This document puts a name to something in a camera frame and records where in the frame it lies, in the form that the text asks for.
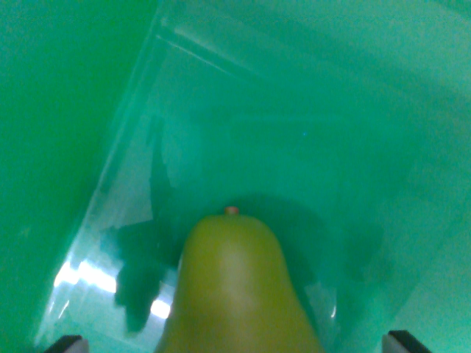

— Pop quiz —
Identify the green plastic bin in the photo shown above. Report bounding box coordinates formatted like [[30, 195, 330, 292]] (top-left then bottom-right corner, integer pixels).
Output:
[[0, 0, 471, 353]]

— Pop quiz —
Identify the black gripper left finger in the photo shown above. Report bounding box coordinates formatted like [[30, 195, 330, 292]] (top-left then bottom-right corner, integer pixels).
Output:
[[44, 335, 90, 353]]

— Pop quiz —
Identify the yellow-green toy pear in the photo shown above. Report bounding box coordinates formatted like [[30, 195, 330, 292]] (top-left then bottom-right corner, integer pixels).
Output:
[[153, 206, 325, 353]]

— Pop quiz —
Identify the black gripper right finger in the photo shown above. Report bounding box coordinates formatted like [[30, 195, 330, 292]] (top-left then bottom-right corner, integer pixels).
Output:
[[381, 329, 432, 353]]

